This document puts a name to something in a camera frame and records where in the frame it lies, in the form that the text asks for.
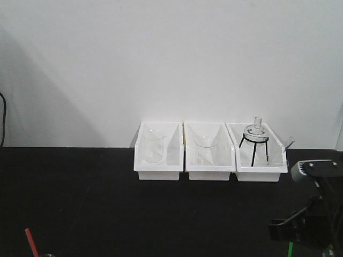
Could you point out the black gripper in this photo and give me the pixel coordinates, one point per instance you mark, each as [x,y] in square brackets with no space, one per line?
[319,223]

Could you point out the red plastic spoon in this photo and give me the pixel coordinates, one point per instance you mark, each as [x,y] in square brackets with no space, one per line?
[31,242]

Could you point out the right white storage bin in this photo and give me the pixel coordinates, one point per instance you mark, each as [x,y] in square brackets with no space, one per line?
[260,172]

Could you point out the white storage bin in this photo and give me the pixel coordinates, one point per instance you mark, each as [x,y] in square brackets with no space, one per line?
[224,155]
[172,163]
[260,172]

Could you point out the clear glass funnel tube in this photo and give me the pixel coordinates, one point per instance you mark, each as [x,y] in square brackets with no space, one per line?
[277,153]

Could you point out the round glass flask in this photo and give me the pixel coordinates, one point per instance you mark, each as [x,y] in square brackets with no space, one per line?
[256,132]

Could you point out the middle white storage bin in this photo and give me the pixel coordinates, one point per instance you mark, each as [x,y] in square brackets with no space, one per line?
[224,155]

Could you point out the left white storage bin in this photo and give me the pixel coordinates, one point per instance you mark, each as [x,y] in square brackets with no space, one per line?
[172,163]

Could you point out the glass beaker in left bin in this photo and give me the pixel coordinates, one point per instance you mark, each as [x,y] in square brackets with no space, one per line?
[154,146]

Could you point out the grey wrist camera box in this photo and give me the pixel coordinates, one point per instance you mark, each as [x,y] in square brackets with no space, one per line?
[320,172]

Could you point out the black wire tripod stand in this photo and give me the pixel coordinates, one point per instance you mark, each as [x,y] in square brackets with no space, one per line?
[252,155]

